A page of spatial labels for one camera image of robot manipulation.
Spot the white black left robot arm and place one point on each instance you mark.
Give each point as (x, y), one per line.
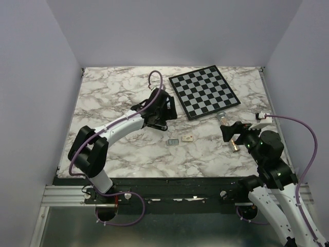
(89, 149)

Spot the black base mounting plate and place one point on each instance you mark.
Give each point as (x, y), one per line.
(140, 208)

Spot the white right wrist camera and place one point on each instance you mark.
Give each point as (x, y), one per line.
(262, 119)

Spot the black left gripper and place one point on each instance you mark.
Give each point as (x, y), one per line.
(170, 113)

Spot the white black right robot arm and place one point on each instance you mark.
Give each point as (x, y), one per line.
(275, 169)

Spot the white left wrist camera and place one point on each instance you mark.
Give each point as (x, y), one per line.
(153, 88)

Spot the black grey chessboard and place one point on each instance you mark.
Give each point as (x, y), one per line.
(203, 92)

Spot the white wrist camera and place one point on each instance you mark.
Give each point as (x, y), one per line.
(262, 119)
(153, 88)

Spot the aluminium frame rail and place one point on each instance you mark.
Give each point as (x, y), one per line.
(81, 196)

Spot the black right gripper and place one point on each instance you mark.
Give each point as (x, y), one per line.
(227, 131)

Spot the cream staple box sleeve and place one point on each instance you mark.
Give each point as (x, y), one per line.
(187, 138)

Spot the staple box tray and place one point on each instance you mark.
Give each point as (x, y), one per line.
(173, 142)

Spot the black stapler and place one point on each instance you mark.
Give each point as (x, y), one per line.
(158, 127)

